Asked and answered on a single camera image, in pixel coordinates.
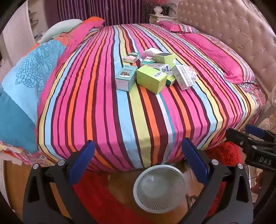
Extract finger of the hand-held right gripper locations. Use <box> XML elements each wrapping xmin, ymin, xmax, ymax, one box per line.
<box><xmin>245</xmin><ymin>124</ymin><xmax>269</xmax><ymax>139</ymax></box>
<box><xmin>225</xmin><ymin>128</ymin><xmax>267</xmax><ymax>152</ymax></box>

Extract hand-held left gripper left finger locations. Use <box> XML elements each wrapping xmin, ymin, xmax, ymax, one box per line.
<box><xmin>23</xmin><ymin>140</ymin><xmax>96</xmax><ymax>224</ymax></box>

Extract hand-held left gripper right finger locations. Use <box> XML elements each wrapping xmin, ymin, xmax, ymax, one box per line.
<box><xmin>181</xmin><ymin>138</ymin><xmax>256</xmax><ymax>224</ymax></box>

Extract white plastic waste basket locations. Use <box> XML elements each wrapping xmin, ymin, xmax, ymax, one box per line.
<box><xmin>132</xmin><ymin>165</ymin><xmax>188</xmax><ymax>211</ymax></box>

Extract pink print tissue packet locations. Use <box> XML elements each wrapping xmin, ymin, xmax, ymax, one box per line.
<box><xmin>184</xmin><ymin>66</ymin><xmax>198</xmax><ymax>83</ymax></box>

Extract dark green box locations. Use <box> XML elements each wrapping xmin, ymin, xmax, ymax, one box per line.
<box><xmin>166</xmin><ymin>71</ymin><xmax>176</xmax><ymax>87</ymax></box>

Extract long silvery white box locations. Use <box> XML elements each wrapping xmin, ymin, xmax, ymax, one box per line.
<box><xmin>171</xmin><ymin>65</ymin><xmax>194</xmax><ymax>91</ymax></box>

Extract large lime green box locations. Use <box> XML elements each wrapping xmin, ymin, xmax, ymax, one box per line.
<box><xmin>136</xmin><ymin>65</ymin><xmax>168</xmax><ymax>94</ymax></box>

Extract bear print box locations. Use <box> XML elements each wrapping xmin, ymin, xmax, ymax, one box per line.
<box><xmin>115</xmin><ymin>65</ymin><xmax>138</xmax><ymax>92</ymax></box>

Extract white barcode box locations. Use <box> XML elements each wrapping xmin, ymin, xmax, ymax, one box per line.
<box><xmin>149</xmin><ymin>63</ymin><xmax>170</xmax><ymax>75</ymax></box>

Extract small lime green box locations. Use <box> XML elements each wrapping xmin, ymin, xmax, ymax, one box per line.
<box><xmin>154</xmin><ymin>52</ymin><xmax>175</xmax><ymax>69</ymax></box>

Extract teal white box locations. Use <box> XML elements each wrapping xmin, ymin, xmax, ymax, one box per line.
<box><xmin>140</xmin><ymin>56</ymin><xmax>157</xmax><ymax>68</ymax></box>

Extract white green box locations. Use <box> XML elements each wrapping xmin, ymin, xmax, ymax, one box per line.
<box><xmin>123</xmin><ymin>52</ymin><xmax>141</xmax><ymax>63</ymax></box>

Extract white plastic packet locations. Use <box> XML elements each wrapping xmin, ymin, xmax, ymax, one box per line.
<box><xmin>143</xmin><ymin>48</ymin><xmax>162</xmax><ymax>58</ymax></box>

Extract floral patterned bed sheet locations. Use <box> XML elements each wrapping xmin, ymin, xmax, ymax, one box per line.
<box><xmin>237</xmin><ymin>80</ymin><xmax>267</xmax><ymax>125</ymax></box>

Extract striped bedsheet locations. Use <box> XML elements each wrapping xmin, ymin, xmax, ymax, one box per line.
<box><xmin>36</xmin><ymin>23</ymin><xmax>267</xmax><ymax>173</ymax></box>

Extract red shaggy rug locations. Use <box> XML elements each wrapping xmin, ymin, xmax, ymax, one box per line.
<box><xmin>72</xmin><ymin>141</ymin><xmax>244</xmax><ymax>224</ymax></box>

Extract large pink pillow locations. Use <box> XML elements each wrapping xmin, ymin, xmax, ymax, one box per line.
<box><xmin>180</xmin><ymin>32</ymin><xmax>256</xmax><ymax>84</ymax></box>

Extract blue pink patterned quilt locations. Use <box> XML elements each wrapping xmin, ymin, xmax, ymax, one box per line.
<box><xmin>0</xmin><ymin>17</ymin><xmax>106</xmax><ymax>154</ymax></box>

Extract beige tufted headboard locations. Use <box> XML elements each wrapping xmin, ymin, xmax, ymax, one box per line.
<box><xmin>177</xmin><ymin>0</ymin><xmax>276</xmax><ymax>93</ymax></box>

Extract small pink pillow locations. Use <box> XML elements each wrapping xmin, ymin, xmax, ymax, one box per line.
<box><xmin>157</xmin><ymin>20</ymin><xmax>200</xmax><ymax>34</ymax></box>

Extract pale green pillow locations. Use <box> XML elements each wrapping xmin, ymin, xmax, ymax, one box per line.
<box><xmin>38</xmin><ymin>19</ymin><xmax>83</xmax><ymax>43</ymax></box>

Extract white wardrobe with shelves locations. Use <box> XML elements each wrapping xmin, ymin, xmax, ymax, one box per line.
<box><xmin>3</xmin><ymin>0</ymin><xmax>57</xmax><ymax>71</ymax></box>

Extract cream nightstand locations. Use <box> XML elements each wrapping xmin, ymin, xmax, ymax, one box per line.
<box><xmin>150</xmin><ymin>14</ymin><xmax>179</xmax><ymax>24</ymax></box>

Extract dark dried plant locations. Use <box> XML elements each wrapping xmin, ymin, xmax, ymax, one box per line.
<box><xmin>163</xmin><ymin>4</ymin><xmax>178</xmax><ymax>16</ymax></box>

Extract purple curtain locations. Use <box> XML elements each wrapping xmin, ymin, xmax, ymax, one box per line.
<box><xmin>57</xmin><ymin>0</ymin><xmax>156</xmax><ymax>27</ymax></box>

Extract cream carved bed frame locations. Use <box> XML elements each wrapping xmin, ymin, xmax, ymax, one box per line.
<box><xmin>257</xmin><ymin>82</ymin><xmax>276</xmax><ymax>134</ymax></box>

